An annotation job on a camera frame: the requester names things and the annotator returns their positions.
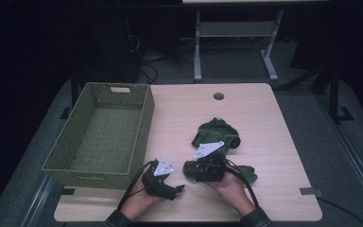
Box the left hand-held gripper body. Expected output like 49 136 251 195
141 155 175 199

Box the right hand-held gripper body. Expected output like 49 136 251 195
192 140 226 183

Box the green fuzzy cloth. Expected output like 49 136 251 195
182 116 259 184

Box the green woven basket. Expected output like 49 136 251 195
41 82 156 191

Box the person's left hand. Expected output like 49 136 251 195
120 181 168 220

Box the person's right hand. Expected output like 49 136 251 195
206 174 255 217

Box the grey tape strip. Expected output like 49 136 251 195
299 186 323 198

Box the grey metal stand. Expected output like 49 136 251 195
192 9 285 82

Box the black metal stand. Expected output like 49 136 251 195
277 60 355 125

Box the dark computer tower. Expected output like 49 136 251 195
81 12 141 84

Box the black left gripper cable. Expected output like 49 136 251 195
116 160 158 212

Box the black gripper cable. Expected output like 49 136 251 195
223 158 261 209
116 160 158 212

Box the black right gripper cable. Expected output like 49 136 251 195
223 158 261 209

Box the tangle of floor cables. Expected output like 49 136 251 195
129 32 197 85

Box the aluminium floor rail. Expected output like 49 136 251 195
20 174 57 227
315 94 363 219

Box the black floor cable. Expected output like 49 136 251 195
315 196 363 227

